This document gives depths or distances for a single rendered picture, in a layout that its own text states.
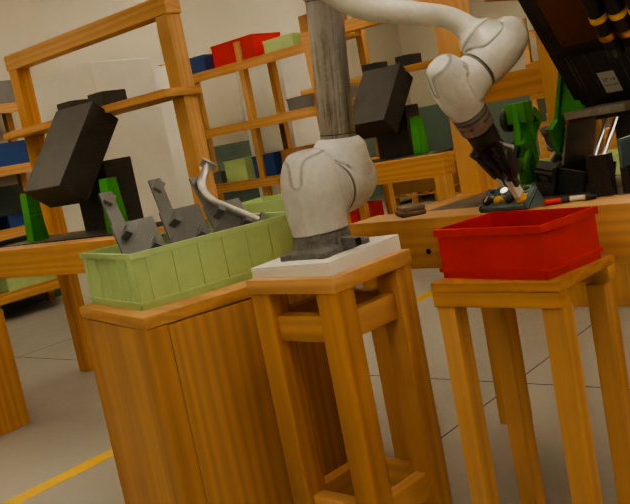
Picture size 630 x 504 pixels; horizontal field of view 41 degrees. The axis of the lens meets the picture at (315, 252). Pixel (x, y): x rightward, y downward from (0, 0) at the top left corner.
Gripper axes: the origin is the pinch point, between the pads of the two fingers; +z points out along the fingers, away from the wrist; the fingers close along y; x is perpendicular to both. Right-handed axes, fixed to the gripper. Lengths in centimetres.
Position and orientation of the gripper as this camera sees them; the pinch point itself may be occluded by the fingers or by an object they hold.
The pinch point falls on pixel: (513, 185)
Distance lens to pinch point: 228.8
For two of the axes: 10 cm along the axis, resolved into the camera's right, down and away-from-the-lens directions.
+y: 7.0, -0.3, -7.1
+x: 4.6, -7.5, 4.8
